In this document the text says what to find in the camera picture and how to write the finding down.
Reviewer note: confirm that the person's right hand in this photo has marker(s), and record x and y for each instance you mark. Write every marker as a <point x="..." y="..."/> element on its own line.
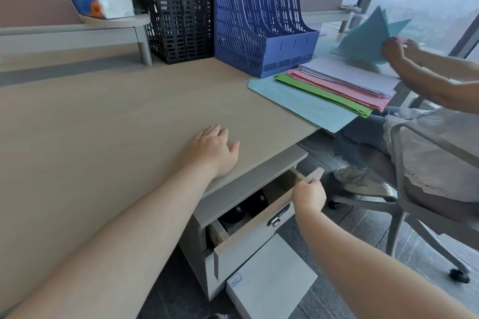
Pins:
<point x="308" y="195"/>

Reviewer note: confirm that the person's left hand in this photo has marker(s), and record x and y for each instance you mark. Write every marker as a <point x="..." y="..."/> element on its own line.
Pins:
<point x="211" y="150"/>

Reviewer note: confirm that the person's right forearm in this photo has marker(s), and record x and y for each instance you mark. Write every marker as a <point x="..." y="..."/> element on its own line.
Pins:
<point x="355" y="266"/>

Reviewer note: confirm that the person's left forearm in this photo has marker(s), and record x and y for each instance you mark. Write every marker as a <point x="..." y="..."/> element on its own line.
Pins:
<point x="112" y="247"/>

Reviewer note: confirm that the grey drawer cabinet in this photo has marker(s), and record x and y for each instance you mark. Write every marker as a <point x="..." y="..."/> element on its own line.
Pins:
<point x="239" y="191"/>

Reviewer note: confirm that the grey labelled cabinet drawer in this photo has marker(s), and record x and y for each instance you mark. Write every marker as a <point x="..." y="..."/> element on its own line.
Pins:
<point x="273" y="281"/>

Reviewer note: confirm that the large light blue paper sheet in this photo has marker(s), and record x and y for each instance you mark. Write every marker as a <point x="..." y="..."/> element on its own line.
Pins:
<point x="310" y="105"/>

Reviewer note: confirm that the grey office chair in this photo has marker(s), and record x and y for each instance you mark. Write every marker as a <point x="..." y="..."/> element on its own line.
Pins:
<point x="396" y="232"/>

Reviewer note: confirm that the green paper stack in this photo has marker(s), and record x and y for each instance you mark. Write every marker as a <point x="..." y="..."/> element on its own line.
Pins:
<point x="322" y="92"/>

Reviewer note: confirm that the pink paper stack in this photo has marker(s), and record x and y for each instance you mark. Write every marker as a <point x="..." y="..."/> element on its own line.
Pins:
<point x="344" y="92"/>

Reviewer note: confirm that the blue plastic file rack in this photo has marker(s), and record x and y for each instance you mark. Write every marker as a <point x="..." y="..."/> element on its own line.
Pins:
<point x="243" y="31"/>

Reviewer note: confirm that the pale lilac paper stack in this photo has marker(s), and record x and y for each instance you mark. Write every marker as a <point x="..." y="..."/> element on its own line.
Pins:
<point x="351" y="75"/>

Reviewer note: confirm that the black mesh file rack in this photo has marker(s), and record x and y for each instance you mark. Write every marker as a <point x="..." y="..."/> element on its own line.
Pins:
<point x="179" y="19"/>

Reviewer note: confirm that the grey desk shelf riser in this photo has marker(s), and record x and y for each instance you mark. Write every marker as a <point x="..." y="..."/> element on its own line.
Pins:
<point x="116" y="21"/>
<point x="325" y="15"/>

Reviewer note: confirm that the loose light blue paper sheets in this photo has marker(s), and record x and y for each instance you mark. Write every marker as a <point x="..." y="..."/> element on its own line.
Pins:
<point x="366" y="38"/>

